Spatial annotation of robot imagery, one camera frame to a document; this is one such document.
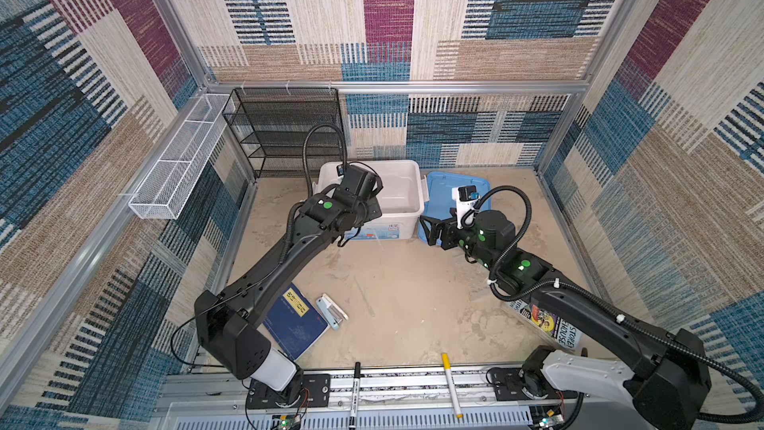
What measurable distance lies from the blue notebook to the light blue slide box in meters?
0.02

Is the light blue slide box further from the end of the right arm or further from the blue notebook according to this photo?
the end of the right arm

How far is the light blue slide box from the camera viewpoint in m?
0.83

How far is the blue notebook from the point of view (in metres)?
0.81
